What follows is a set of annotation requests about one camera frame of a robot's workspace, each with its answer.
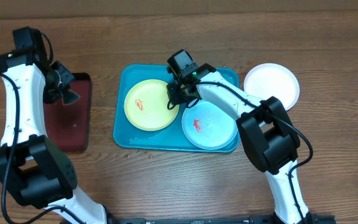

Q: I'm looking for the yellow-green plate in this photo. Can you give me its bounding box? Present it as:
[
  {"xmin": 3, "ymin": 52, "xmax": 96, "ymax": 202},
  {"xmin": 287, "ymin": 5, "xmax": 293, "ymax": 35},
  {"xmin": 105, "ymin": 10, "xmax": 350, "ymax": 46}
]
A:
[{"xmin": 124, "ymin": 79, "xmax": 180, "ymax": 131}]

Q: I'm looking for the white plate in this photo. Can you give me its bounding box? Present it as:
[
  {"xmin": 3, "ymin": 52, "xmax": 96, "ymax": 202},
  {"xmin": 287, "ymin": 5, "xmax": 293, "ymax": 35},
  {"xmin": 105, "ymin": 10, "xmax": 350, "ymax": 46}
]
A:
[{"xmin": 243, "ymin": 63, "xmax": 300, "ymax": 111}]

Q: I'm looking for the black and pink sponge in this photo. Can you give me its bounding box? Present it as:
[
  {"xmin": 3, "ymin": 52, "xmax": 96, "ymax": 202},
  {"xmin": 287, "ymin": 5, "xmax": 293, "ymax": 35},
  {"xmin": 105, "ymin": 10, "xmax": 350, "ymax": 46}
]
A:
[{"xmin": 62, "ymin": 90, "xmax": 80, "ymax": 105}]

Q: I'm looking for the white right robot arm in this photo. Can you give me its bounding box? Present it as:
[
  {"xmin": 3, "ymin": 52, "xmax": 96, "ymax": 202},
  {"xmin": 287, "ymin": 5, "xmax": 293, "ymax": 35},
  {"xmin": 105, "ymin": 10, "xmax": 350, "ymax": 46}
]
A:
[{"xmin": 167, "ymin": 49, "xmax": 313, "ymax": 223}]

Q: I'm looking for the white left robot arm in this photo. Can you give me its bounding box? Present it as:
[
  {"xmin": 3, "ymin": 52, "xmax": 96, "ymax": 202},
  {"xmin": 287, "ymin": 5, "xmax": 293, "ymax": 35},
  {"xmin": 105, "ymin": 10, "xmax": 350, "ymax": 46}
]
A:
[{"xmin": 0, "ymin": 27, "xmax": 114, "ymax": 223}]

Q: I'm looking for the dark red water tray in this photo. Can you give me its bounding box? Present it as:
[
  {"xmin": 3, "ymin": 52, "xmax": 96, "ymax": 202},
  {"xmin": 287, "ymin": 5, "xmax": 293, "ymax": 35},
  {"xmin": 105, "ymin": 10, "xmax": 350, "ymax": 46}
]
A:
[{"xmin": 44, "ymin": 73, "xmax": 92, "ymax": 152}]

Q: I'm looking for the teal plastic tray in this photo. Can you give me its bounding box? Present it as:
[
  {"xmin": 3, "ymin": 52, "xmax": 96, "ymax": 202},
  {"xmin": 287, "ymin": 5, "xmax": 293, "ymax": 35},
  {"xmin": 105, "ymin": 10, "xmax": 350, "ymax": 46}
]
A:
[{"xmin": 113, "ymin": 64, "xmax": 240, "ymax": 153}]

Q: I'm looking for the light blue plate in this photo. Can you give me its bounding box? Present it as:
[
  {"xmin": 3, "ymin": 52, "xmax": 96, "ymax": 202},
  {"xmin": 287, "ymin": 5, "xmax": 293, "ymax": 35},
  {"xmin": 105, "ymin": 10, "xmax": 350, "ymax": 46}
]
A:
[{"xmin": 181, "ymin": 100, "xmax": 239, "ymax": 153}]

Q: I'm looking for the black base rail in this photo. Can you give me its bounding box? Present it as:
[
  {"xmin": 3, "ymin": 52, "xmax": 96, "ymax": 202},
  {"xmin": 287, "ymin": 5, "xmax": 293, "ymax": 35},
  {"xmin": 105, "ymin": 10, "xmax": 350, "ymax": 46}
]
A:
[{"xmin": 107, "ymin": 214, "xmax": 336, "ymax": 224}]

